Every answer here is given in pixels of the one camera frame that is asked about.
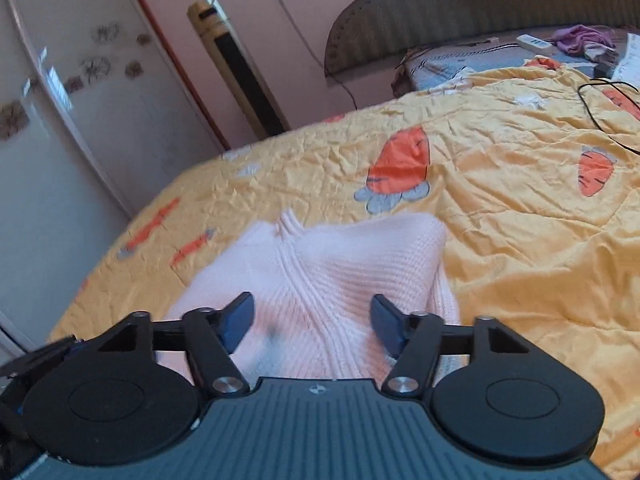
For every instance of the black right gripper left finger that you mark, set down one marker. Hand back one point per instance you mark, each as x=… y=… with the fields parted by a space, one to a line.
x=136 y=390

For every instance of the blue grey patterned bedsheet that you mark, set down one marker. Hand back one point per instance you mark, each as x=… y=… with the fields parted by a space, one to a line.
x=426 y=68

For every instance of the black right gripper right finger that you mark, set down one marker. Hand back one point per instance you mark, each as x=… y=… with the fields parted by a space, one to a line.
x=488 y=390

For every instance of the white remote control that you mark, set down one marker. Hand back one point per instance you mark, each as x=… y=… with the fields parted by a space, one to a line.
x=533 y=44

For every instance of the pink knit sweater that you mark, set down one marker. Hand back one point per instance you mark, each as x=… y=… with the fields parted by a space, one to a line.
x=313 y=286

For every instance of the gold tower fan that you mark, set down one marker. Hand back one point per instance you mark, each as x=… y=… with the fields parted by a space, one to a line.
x=237 y=68

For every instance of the white patterned pillow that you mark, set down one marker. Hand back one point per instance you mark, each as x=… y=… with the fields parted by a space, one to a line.
x=628 y=69

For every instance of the floral glass wardrobe door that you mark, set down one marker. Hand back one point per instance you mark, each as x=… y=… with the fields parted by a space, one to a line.
x=95 y=122

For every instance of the yellow carrot print quilt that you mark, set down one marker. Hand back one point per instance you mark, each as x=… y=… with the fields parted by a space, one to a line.
x=534 y=173

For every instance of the dark striped padded headboard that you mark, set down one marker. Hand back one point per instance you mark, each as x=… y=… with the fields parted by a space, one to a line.
x=370 y=30

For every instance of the purple crumpled cloth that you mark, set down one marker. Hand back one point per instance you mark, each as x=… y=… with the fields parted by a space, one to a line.
x=582 y=40

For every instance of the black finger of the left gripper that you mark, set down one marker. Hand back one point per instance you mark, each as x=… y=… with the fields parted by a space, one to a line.
x=41 y=361

